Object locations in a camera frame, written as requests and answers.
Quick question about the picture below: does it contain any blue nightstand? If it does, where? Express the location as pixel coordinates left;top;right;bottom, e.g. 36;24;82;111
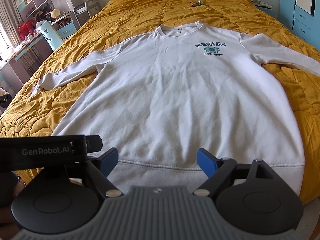
251;0;277;18

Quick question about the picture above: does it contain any metal folding stool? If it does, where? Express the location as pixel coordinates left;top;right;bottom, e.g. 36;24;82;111
85;0;101;18

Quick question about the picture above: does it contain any grey desk with shelves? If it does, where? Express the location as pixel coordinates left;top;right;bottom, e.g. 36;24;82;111
1;0;83;92

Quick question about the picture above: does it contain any light blue star chair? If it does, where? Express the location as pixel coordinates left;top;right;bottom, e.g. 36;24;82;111
36;21;63;51

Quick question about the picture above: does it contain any round globe lamp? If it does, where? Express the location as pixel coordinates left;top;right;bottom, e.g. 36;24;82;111
50;9;61;19

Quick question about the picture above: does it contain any blue and white wardrobe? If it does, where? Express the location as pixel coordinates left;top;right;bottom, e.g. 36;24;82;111
279;0;319;49

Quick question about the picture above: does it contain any white Nevada sweatshirt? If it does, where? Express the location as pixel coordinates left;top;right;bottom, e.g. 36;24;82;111
31;22;319;193

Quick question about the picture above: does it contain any mustard yellow quilt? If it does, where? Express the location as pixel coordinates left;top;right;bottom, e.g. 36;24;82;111
1;0;319;204

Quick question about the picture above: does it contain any small green snack packet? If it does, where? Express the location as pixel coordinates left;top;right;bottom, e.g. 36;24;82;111
191;0;204;7

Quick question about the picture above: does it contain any red bag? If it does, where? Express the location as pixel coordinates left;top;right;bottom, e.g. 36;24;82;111
17;20;36;41

